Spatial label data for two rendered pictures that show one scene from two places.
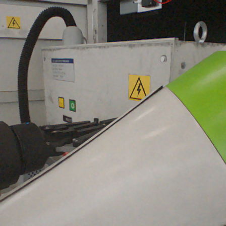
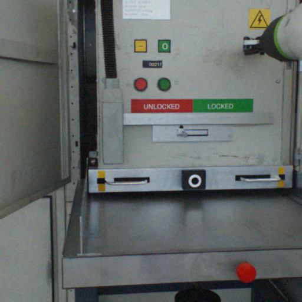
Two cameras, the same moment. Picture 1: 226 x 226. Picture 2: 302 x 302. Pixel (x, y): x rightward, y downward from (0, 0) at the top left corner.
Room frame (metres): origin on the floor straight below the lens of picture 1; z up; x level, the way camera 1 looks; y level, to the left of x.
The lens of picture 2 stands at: (0.00, 1.11, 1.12)
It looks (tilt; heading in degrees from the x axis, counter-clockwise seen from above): 7 degrees down; 305
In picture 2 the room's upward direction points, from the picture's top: straight up
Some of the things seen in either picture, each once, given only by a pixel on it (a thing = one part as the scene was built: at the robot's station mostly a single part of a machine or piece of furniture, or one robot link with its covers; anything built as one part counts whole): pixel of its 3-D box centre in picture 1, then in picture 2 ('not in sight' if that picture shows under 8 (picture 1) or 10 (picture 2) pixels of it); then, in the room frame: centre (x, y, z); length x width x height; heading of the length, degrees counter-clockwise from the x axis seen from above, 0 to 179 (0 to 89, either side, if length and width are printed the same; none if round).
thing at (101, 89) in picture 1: (88, 142); (193, 81); (0.59, 0.07, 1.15); 0.48 x 0.01 x 0.48; 41
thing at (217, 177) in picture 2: not in sight; (190, 177); (0.61, 0.05, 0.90); 0.54 x 0.05 x 0.06; 41
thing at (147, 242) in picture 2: not in sight; (198, 213); (0.55, 0.12, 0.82); 0.68 x 0.62 x 0.06; 131
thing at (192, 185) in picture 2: not in sight; (193, 179); (0.58, 0.08, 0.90); 0.06 x 0.03 x 0.05; 41
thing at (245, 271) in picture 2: not in sight; (244, 270); (0.31, 0.39, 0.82); 0.04 x 0.03 x 0.03; 131
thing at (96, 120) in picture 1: (73, 133); (259, 44); (0.42, 0.07, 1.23); 0.11 x 0.01 x 0.04; 133
